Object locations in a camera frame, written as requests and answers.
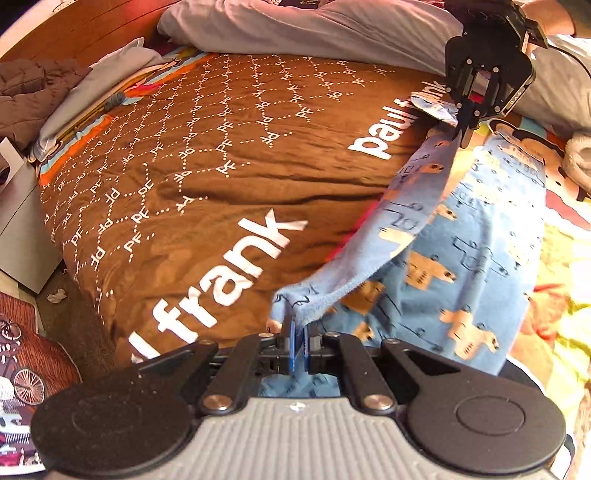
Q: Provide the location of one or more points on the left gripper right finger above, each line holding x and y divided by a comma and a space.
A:
343, 356

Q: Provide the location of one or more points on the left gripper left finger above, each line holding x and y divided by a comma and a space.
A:
240, 369

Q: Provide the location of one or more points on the blue car print pants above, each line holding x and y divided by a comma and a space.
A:
447, 259

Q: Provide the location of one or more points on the grey duvet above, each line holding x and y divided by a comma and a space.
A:
410, 34

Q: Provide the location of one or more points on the colourful paul frank blanket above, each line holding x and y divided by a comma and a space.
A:
224, 178

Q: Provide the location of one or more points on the blue bicycle print curtain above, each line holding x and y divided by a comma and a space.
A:
32, 369

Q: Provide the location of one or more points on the grey nightstand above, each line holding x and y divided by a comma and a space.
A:
28, 255

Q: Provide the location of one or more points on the grey pillow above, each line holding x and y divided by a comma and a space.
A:
105, 75

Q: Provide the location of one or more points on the brown puffer jacket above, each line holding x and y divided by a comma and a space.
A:
30, 92

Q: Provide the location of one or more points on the wooden headboard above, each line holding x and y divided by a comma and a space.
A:
88, 30

